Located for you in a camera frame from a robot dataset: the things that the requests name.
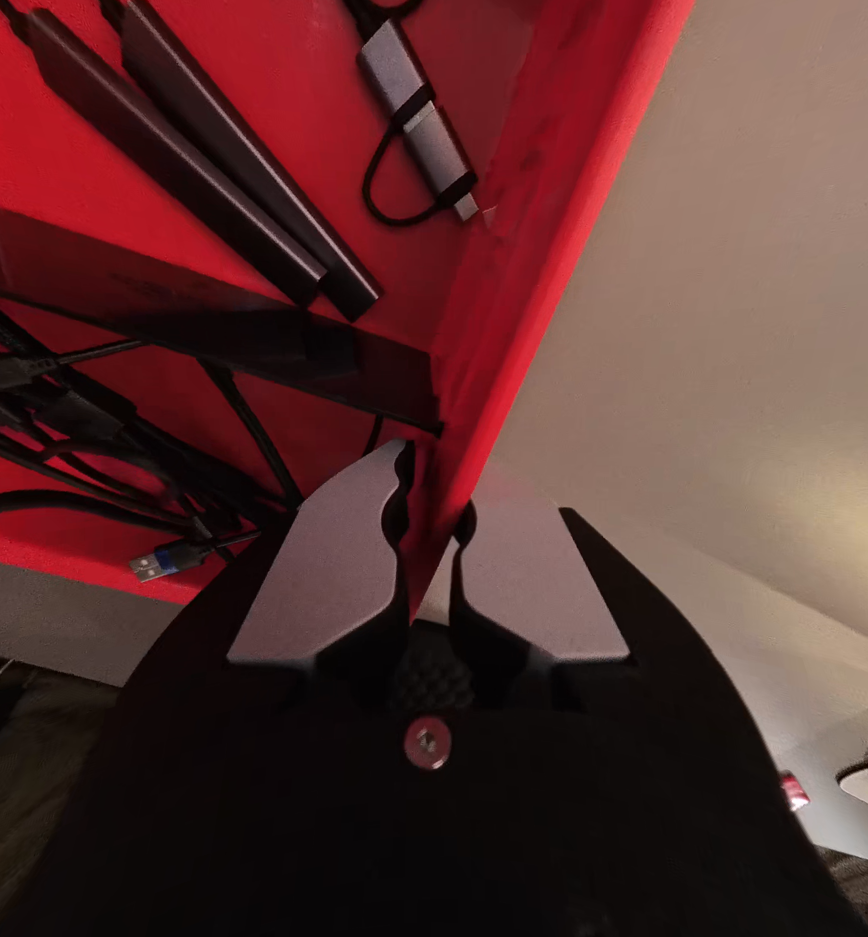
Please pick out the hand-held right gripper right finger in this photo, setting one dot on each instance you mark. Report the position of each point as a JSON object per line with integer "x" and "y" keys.
{"x": 544, "y": 578}

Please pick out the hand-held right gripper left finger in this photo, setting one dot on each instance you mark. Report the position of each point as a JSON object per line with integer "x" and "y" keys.
{"x": 331, "y": 571}

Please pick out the red plastic bin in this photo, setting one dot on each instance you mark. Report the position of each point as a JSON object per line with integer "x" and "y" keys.
{"x": 295, "y": 73}

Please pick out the black bin divider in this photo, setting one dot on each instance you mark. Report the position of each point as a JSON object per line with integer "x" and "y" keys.
{"x": 185, "y": 315}

